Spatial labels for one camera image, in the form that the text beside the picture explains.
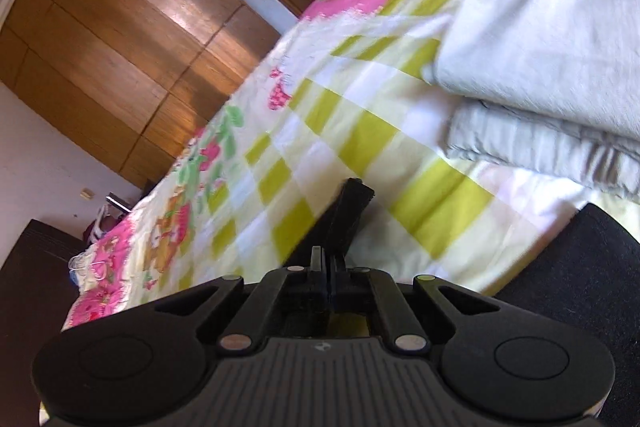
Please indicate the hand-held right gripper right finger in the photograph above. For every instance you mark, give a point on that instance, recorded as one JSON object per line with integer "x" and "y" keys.
{"x": 340, "y": 263}

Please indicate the black pants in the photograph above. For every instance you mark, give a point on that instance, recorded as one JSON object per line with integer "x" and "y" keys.
{"x": 345, "y": 219}

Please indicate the beige wall switch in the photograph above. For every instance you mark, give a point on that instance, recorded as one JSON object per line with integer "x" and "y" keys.
{"x": 87, "y": 193}

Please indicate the light grey folded garment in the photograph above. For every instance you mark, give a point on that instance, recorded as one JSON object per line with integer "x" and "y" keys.
{"x": 545, "y": 32}

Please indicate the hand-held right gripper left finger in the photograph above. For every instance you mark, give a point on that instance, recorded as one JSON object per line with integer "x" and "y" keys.
{"x": 316, "y": 260}

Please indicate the dark wooden headboard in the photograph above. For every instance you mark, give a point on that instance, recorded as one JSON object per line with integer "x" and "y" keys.
{"x": 35, "y": 307}

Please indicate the wooden wardrobe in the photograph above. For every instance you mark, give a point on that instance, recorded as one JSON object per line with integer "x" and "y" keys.
{"x": 115, "y": 22}

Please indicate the checkered floral bed sheet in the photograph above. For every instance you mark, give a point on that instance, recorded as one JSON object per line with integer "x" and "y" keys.
{"x": 360, "y": 107}

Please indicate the grey folded pants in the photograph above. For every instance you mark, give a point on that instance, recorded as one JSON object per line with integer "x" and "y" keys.
{"x": 540, "y": 142}

